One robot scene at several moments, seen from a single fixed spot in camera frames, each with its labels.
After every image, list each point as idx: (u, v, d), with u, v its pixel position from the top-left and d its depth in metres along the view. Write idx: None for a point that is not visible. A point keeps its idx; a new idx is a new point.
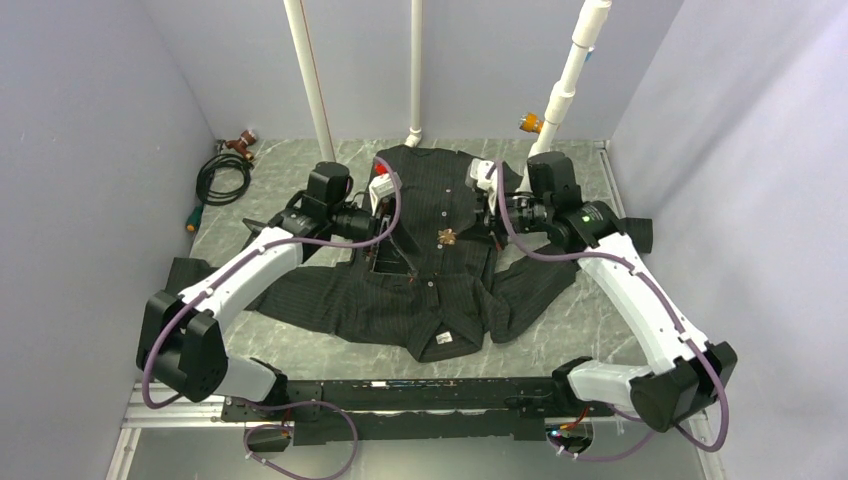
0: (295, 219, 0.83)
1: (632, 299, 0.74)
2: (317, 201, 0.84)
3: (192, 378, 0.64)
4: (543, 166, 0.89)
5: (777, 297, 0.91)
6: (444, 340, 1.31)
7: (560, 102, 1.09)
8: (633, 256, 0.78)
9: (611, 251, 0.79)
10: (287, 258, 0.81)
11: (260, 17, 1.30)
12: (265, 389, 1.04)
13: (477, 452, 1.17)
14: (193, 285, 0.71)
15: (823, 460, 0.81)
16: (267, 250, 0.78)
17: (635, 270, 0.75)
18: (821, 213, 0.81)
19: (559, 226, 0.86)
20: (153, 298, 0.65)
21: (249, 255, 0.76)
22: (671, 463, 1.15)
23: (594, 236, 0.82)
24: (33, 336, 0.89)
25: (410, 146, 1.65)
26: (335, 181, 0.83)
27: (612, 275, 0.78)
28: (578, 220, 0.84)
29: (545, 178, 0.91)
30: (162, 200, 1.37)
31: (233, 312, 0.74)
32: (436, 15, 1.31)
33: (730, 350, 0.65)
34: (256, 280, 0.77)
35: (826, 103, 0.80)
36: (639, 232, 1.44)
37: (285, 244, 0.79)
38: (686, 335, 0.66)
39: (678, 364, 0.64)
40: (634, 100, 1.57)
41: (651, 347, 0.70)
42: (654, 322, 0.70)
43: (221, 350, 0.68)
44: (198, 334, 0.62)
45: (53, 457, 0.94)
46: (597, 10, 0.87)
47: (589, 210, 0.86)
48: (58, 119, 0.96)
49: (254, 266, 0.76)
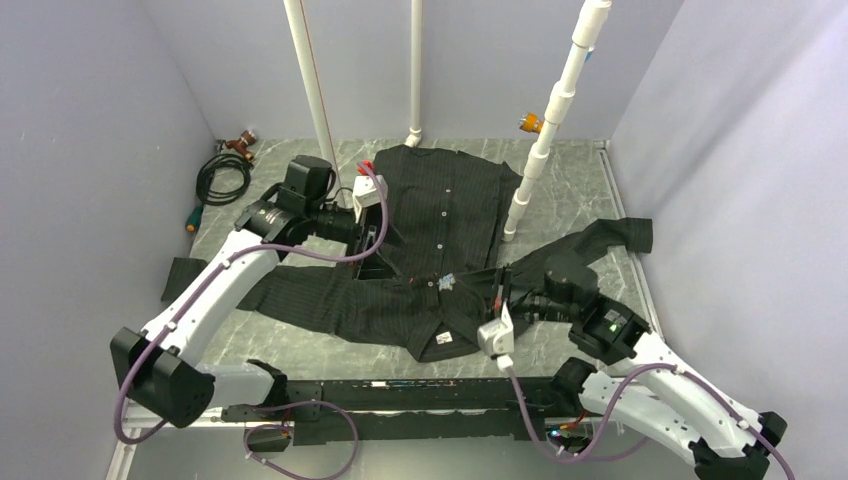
0: (266, 214, 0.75)
1: (687, 398, 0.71)
2: (296, 192, 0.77)
3: (173, 413, 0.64)
4: (566, 282, 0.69)
5: (778, 297, 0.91)
6: (444, 340, 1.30)
7: (560, 102, 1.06)
8: (668, 352, 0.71)
9: (649, 360, 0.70)
10: (260, 265, 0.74)
11: (260, 16, 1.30)
12: (263, 392, 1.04)
13: (478, 452, 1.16)
14: (158, 316, 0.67)
15: (825, 460, 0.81)
16: (233, 263, 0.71)
17: (681, 371, 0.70)
18: (821, 212, 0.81)
19: (587, 341, 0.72)
20: (116, 337, 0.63)
21: (214, 272, 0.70)
22: (672, 464, 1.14)
23: (625, 341, 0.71)
24: (32, 334, 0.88)
25: (410, 146, 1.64)
26: (316, 172, 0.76)
27: (657, 378, 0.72)
28: (607, 334, 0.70)
29: (563, 291, 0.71)
30: (161, 200, 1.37)
31: (208, 336, 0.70)
32: (436, 15, 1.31)
33: (777, 418, 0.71)
34: (227, 299, 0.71)
35: (826, 103, 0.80)
36: (639, 233, 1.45)
37: (252, 253, 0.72)
38: (746, 423, 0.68)
39: (749, 455, 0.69)
40: (633, 99, 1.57)
41: (711, 434, 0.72)
42: (714, 416, 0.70)
43: (196, 378, 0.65)
44: (166, 375, 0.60)
45: (52, 457, 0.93)
46: (598, 10, 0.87)
47: (611, 312, 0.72)
48: (58, 117, 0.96)
49: (221, 286, 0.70)
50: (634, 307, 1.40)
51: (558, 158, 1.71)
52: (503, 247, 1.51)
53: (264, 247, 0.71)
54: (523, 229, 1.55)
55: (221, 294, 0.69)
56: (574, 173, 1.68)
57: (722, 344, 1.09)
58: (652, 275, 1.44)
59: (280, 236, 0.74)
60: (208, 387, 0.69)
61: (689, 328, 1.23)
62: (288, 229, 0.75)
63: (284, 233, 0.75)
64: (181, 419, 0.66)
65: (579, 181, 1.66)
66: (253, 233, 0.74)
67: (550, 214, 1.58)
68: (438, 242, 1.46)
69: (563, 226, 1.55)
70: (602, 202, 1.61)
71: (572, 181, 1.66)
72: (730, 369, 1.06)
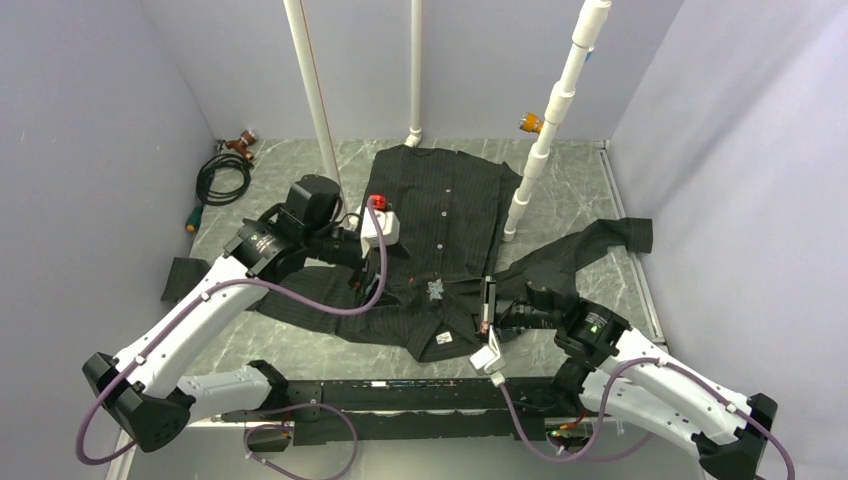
0: (259, 240, 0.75)
1: (674, 389, 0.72)
2: (295, 216, 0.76)
3: (141, 439, 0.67)
4: (546, 290, 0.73)
5: (777, 297, 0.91)
6: (444, 340, 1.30)
7: (559, 102, 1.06)
8: (649, 346, 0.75)
9: (632, 354, 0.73)
10: (242, 298, 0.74)
11: (260, 16, 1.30)
12: (260, 397, 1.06)
13: (477, 452, 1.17)
14: (133, 346, 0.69)
15: (825, 460, 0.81)
16: (212, 296, 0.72)
17: (662, 362, 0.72)
18: (822, 212, 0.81)
19: (571, 344, 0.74)
20: (89, 363, 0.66)
21: (192, 305, 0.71)
22: (672, 464, 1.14)
23: (607, 340, 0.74)
24: (32, 335, 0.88)
25: (410, 146, 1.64)
26: (320, 197, 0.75)
27: (641, 373, 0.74)
28: (590, 335, 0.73)
29: (543, 301, 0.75)
30: (161, 200, 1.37)
31: (181, 366, 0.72)
32: (435, 15, 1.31)
33: (766, 398, 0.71)
34: (203, 331, 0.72)
35: (826, 103, 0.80)
36: (639, 233, 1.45)
37: (234, 286, 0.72)
38: (733, 406, 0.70)
39: (742, 438, 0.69)
40: (634, 99, 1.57)
41: (704, 423, 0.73)
42: (702, 403, 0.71)
43: (162, 410, 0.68)
44: (127, 410, 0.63)
45: (52, 457, 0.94)
46: (597, 10, 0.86)
47: (592, 314, 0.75)
48: (58, 118, 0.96)
49: (197, 319, 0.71)
50: (634, 307, 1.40)
51: (558, 158, 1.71)
52: (503, 247, 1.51)
53: (251, 280, 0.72)
54: (523, 229, 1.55)
55: (194, 329, 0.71)
56: (574, 173, 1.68)
57: (722, 344, 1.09)
58: (652, 275, 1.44)
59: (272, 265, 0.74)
60: (182, 414, 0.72)
61: (689, 329, 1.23)
62: (279, 258, 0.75)
63: (273, 262, 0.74)
64: (151, 442, 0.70)
65: (579, 181, 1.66)
66: (241, 266, 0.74)
67: (550, 214, 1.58)
68: (438, 242, 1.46)
69: (563, 226, 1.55)
70: (602, 202, 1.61)
71: (572, 181, 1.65)
72: (730, 369, 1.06)
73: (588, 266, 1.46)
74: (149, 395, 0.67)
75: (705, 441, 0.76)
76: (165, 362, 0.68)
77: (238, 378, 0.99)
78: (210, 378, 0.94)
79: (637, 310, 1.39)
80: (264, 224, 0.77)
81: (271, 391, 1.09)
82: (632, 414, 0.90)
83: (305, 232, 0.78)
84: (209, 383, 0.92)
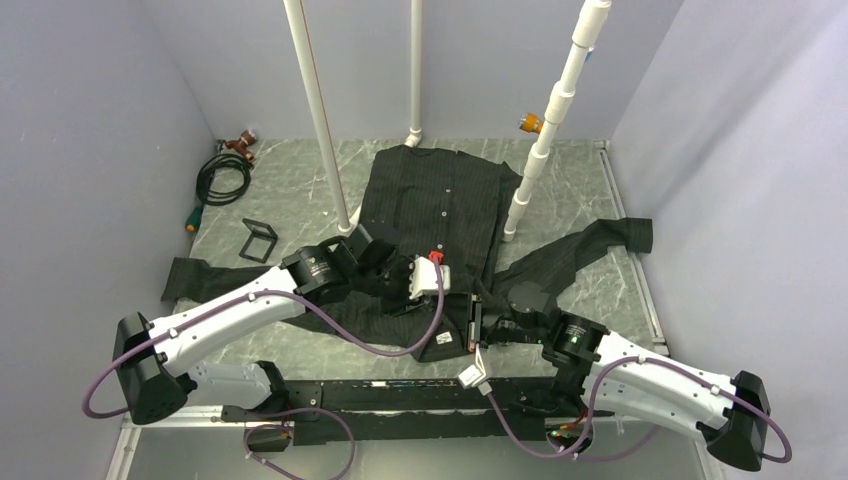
0: (314, 265, 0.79)
1: (660, 382, 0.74)
2: (352, 252, 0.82)
3: (136, 409, 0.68)
4: (530, 311, 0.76)
5: (776, 298, 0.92)
6: (444, 340, 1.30)
7: (559, 102, 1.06)
8: (629, 345, 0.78)
9: (613, 356, 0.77)
10: (282, 309, 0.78)
11: (260, 15, 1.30)
12: (255, 400, 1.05)
13: (476, 452, 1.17)
14: (170, 316, 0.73)
15: (821, 459, 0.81)
16: (258, 298, 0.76)
17: (642, 358, 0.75)
18: (822, 213, 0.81)
19: (558, 356, 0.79)
20: (127, 318, 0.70)
21: (236, 301, 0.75)
22: (671, 465, 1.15)
23: (590, 349, 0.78)
24: (31, 335, 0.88)
25: (410, 146, 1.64)
26: (381, 242, 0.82)
27: (625, 374, 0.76)
28: (568, 343, 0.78)
29: (536, 319, 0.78)
30: (161, 200, 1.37)
31: (203, 353, 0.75)
32: (435, 16, 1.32)
33: (748, 375, 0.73)
34: (235, 327, 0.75)
35: (825, 104, 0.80)
36: (639, 233, 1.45)
37: (278, 296, 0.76)
38: (716, 388, 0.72)
39: (731, 417, 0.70)
40: (634, 99, 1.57)
41: (696, 410, 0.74)
42: (687, 391, 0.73)
43: (169, 390, 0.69)
44: (142, 378, 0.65)
45: (52, 456, 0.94)
46: (596, 9, 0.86)
47: (573, 326, 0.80)
48: (59, 118, 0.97)
49: (237, 314, 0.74)
50: (634, 307, 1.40)
51: (558, 158, 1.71)
52: (504, 246, 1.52)
53: (298, 296, 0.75)
54: (523, 229, 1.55)
55: (229, 324, 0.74)
56: (574, 173, 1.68)
57: (721, 343, 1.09)
58: (652, 276, 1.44)
59: (311, 292, 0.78)
60: (180, 400, 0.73)
61: (689, 329, 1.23)
62: (325, 286, 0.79)
63: (319, 288, 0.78)
64: (142, 415, 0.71)
65: (579, 181, 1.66)
66: (289, 281, 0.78)
67: (550, 214, 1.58)
68: (438, 242, 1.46)
69: (564, 226, 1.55)
70: (601, 202, 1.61)
71: (571, 181, 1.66)
72: (729, 369, 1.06)
73: (588, 266, 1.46)
74: (166, 369, 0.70)
75: (707, 428, 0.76)
76: (194, 343, 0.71)
77: (239, 377, 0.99)
78: (216, 367, 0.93)
79: (637, 310, 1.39)
80: (323, 252, 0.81)
81: (269, 397, 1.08)
82: (636, 410, 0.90)
83: (357, 269, 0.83)
84: (215, 373, 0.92)
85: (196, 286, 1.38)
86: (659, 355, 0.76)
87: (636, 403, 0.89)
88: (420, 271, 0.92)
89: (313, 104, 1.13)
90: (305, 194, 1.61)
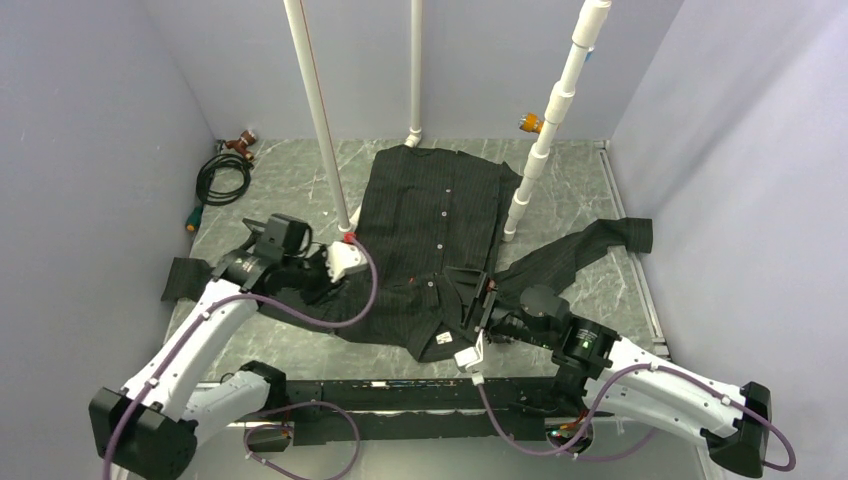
0: (243, 262, 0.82)
1: (670, 390, 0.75)
2: (274, 242, 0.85)
3: (158, 467, 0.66)
4: (543, 315, 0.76)
5: (776, 297, 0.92)
6: (444, 340, 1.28)
7: (559, 102, 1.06)
8: (641, 352, 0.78)
9: (625, 363, 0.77)
10: (239, 312, 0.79)
11: (260, 16, 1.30)
12: (262, 398, 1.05)
13: (475, 451, 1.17)
14: (138, 374, 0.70)
15: (821, 459, 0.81)
16: (212, 313, 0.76)
17: (655, 366, 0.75)
18: (822, 213, 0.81)
19: (568, 361, 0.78)
20: (95, 398, 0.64)
21: (194, 325, 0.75)
22: (670, 465, 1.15)
23: (600, 353, 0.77)
24: (31, 335, 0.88)
25: (410, 146, 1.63)
26: (294, 226, 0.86)
27: (636, 380, 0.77)
28: (582, 350, 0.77)
29: (540, 323, 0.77)
30: (162, 200, 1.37)
31: (191, 388, 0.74)
32: (435, 17, 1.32)
33: (757, 386, 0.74)
34: (207, 348, 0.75)
35: (825, 105, 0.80)
36: (639, 233, 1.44)
37: (230, 302, 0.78)
38: (728, 399, 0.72)
39: (741, 428, 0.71)
40: (634, 100, 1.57)
41: (703, 418, 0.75)
42: (697, 400, 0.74)
43: (180, 434, 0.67)
44: (150, 429, 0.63)
45: (52, 456, 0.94)
46: (596, 9, 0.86)
47: (583, 330, 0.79)
48: (59, 119, 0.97)
49: (202, 337, 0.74)
50: (634, 307, 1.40)
51: (558, 158, 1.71)
52: (504, 246, 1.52)
53: (246, 293, 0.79)
54: (523, 229, 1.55)
55: (201, 345, 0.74)
56: (574, 173, 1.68)
57: (721, 343, 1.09)
58: (652, 276, 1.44)
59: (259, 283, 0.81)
60: (191, 440, 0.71)
61: (689, 329, 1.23)
62: (266, 275, 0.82)
63: (261, 279, 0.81)
64: (167, 473, 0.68)
65: (579, 181, 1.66)
66: (232, 282, 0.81)
67: (550, 214, 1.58)
68: (438, 242, 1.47)
69: (563, 226, 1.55)
70: (601, 202, 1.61)
71: (571, 181, 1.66)
72: (729, 369, 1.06)
73: (588, 266, 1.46)
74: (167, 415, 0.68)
75: (711, 435, 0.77)
76: (179, 380, 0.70)
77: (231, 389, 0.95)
78: (206, 394, 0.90)
79: (637, 310, 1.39)
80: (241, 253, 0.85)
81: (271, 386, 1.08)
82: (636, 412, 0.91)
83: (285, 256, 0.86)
84: (207, 399, 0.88)
85: (196, 286, 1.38)
86: (669, 363, 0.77)
87: (638, 407, 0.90)
88: (334, 253, 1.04)
89: (313, 104, 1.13)
90: (305, 194, 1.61)
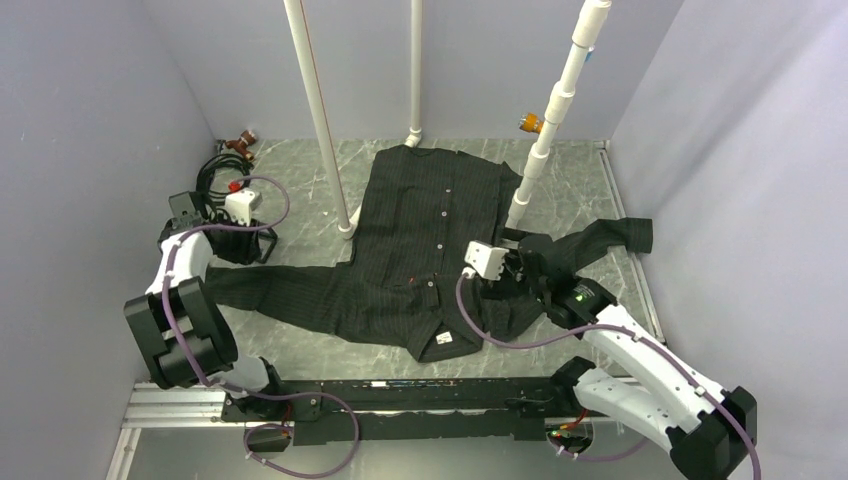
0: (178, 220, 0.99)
1: (646, 362, 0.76)
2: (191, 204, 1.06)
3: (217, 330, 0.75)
4: (532, 251, 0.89)
5: (774, 296, 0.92)
6: (444, 340, 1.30)
7: (559, 103, 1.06)
8: (631, 322, 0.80)
9: (612, 322, 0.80)
10: (201, 244, 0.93)
11: (261, 16, 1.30)
12: (265, 372, 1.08)
13: (476, 452, 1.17)
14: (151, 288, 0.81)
15: (822, 460, 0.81)
16: (182, 242, 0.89)
17: (637, 337, 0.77)
18: (822, 213, 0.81)
19: (559, 309, 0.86)
20: (129, 307, 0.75)
21: (172, 250, 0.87)
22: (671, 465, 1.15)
23: (591, 311, 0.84)
24: (30, 334, 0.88)
25: (410, 146, 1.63)
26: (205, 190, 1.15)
27: (616, 344, 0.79)
28: (574, 301, 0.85)
29: (535, 264, 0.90)
30: (162, 200, 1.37)
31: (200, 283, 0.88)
32: (435, 17, 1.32)
33: (745, 392, 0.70)
34: (194, 259, 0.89)
35: (825, 105, 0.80)
36: (639, 232, 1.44)
37: (191, 234, 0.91)
38: (701, 389, 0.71)
39: (704, 421, 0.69)
40: (634, 100, 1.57)
41: (672, 405, 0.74)
42: (670, 383, 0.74)
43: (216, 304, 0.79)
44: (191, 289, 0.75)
45: (52, 455, 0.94)
46: (596, 9, 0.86)
47: (582, 287, 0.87)
48: (59, 119, 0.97)
49: (185, 253, 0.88)
50: (634, 307, 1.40)
51: (558, 158, 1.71)
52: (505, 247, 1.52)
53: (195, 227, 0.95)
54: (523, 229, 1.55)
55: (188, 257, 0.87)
56: (574, 173, 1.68)
57: (721, 344, 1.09)
58: (652, 275, 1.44)
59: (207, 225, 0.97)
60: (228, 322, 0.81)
61: (690, 329, 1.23)
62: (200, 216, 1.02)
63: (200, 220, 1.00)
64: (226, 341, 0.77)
65: (579, 181, 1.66)
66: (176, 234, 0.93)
67: (550, 214, 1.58)
68: (437, 242, 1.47)
69: (563, 226, 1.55)
70: (602, 202, 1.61)
71: (572, 181, 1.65)
72: (730, 369, 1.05)
73: (588, 266, 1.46)
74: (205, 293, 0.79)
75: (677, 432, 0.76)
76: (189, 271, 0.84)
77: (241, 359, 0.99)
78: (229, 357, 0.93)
79: (637, 310, 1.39)
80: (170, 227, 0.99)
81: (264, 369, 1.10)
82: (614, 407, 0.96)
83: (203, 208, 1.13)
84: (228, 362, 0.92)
85: None
86: (655, 340, 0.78)
87: (624, 404, 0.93)
88: (232, 204, 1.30)
89: (313, 104, 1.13)
90: (305, 194, 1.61)
